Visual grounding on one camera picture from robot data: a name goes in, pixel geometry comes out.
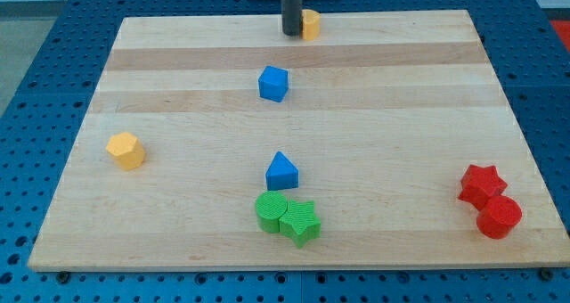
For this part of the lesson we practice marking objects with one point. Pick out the black cylindrical robot arm stick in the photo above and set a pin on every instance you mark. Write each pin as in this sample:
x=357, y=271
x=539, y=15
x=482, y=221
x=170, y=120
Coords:
x=291, y=17

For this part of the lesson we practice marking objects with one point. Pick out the red cylinder block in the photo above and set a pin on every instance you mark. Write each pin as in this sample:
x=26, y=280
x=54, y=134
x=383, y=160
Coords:
x=498, y=217

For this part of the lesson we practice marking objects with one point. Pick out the light wooden board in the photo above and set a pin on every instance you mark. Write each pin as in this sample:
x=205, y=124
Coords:
x=385, y=112

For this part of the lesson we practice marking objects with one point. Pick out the red star block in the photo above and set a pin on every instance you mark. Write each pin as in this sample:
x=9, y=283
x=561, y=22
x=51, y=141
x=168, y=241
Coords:
x=480, y=184

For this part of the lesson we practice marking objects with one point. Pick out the blue triangle block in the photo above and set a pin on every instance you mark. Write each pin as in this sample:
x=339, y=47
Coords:
x=281, y=174

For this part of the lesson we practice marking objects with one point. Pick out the green star block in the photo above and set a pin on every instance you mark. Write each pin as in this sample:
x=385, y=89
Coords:
x=300, y=223

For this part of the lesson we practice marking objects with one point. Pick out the yellow hexagon block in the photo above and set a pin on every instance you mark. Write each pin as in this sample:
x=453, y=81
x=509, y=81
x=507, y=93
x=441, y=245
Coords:
x=126, y=150

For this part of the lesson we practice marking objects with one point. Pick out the green cylinder block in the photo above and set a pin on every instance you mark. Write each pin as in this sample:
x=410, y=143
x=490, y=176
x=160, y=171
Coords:
x=270, y=206

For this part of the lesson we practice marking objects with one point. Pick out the blue cube block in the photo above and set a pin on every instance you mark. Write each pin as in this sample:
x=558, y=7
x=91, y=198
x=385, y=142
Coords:
x=273, y=83

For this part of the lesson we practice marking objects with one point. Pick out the yellow cylinder block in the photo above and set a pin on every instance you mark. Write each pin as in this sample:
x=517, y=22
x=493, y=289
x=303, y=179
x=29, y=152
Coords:
x=311, y=24

